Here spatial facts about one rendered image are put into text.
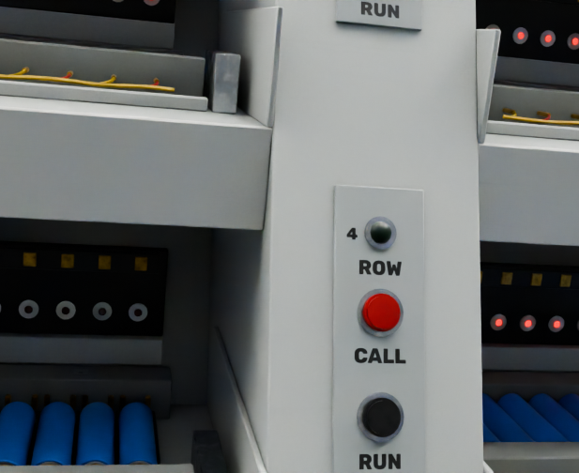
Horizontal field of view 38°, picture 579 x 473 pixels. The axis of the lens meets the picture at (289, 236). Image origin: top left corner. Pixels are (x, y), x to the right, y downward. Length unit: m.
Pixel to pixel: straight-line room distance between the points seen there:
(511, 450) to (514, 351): 0.12
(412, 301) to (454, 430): 0.06
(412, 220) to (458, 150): 0.04
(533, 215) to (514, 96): 0.09
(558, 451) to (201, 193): 0.23
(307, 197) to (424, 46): 0.09
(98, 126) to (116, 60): 0.08
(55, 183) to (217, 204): 0.07
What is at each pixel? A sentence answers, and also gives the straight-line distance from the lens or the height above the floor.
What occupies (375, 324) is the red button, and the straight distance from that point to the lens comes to 0.35.
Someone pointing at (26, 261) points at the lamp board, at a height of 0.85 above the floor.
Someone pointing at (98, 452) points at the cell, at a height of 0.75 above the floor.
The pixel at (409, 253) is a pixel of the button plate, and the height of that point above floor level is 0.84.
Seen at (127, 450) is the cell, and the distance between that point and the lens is 0.43.
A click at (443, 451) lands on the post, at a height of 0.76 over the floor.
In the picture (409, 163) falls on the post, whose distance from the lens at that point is 0.38.
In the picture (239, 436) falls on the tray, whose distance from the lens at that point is 0.40.
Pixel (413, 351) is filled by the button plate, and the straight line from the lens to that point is 0.36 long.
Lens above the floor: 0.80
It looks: 8 degrees up
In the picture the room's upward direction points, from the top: 1 degrees clockwise
